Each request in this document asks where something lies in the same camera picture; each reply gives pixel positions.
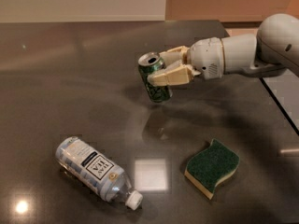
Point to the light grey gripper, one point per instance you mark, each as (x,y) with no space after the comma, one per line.
(206,58)

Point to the green soda can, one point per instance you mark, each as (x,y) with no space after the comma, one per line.
(150,65)

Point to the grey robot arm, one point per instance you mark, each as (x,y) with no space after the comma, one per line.
(268,53)

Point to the green and yellow sponge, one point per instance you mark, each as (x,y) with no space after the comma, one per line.
(212,166)

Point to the clear plastic water bottle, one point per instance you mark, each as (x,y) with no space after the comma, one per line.
(100,174)

